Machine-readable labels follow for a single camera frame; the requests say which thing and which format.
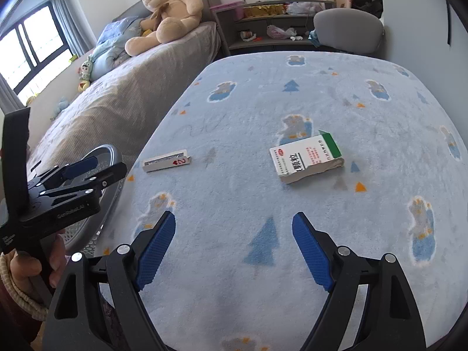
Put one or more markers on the grey perforated trash bin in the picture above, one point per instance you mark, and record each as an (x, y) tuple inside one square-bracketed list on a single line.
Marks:
[(108, 153)]

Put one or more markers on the white wardrobe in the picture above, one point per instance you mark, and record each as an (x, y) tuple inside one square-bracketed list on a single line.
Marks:
[(413, 7)]

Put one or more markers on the yellow plush toy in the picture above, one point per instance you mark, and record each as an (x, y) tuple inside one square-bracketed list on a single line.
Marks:
[(83, 86)]

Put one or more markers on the grey office chair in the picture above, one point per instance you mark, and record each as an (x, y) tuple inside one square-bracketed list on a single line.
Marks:
[(347, 29)]

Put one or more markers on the blue plush toy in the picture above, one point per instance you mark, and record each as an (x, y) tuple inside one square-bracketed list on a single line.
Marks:
[(62, 106)]

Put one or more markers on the pink plastic bag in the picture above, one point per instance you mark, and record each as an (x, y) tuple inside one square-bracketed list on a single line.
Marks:
[(279, 32)]

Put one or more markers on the small yellow sill plush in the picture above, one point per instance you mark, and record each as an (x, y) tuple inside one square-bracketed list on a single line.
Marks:
[(30, 100)]

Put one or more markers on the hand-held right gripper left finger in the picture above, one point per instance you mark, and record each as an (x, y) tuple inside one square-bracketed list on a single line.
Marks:
[(155, 248)]

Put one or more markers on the blue cloth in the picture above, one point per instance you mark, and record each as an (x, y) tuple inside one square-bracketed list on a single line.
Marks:
[(313, 34)]

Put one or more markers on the pink storage box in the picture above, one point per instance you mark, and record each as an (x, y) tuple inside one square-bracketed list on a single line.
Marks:
[(228, 11)]

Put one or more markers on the window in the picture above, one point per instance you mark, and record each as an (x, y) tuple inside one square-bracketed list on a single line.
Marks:
[(36, 44)]

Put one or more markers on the white playing card box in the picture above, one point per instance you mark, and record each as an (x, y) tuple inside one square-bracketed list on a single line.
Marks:
[(164, 161)]

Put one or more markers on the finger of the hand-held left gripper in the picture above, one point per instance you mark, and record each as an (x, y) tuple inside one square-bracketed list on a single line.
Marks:
[(80, 166), (91, 182)]

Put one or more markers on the large beige teddy bear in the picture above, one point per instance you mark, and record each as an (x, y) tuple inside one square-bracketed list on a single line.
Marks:
[(175, 11)]

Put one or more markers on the grey curtain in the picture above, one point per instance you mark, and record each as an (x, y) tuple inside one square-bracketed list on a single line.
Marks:
[(67, 18)]

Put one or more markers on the grey checked bed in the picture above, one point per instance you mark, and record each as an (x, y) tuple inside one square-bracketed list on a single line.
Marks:
[(120, 95)]

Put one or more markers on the gold foil packages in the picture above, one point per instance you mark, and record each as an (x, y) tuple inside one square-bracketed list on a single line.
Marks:
[(265, 10)]

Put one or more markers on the white plastic bag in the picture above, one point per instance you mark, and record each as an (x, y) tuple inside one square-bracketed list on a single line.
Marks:
[(303, 7)]

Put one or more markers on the white green medicine box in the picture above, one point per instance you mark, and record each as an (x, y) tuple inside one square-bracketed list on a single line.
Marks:
[(303, 159)]

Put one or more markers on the grey desk shelf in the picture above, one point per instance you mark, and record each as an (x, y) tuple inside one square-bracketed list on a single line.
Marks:
[(256, 45)]

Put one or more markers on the green white plush toy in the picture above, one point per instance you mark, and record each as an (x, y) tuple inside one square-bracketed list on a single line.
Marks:
[(87, 68)]

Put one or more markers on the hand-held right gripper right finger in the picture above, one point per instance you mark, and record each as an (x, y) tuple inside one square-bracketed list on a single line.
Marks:
[(312, 250)]

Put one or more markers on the blue folded quilt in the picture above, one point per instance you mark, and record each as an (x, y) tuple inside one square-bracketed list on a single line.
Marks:
[(109, 60)]

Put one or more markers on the small lying paper cup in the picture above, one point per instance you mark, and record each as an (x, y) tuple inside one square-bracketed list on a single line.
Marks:
[(248, 36)]

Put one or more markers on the small yellow toy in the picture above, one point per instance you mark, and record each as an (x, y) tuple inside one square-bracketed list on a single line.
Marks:
[(147, 32)]

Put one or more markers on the person's left hand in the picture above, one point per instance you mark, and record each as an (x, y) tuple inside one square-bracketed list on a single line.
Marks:
[(58, 256)]

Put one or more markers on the blue pillow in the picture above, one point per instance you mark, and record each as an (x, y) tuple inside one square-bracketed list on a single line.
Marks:
[(117, 29)]

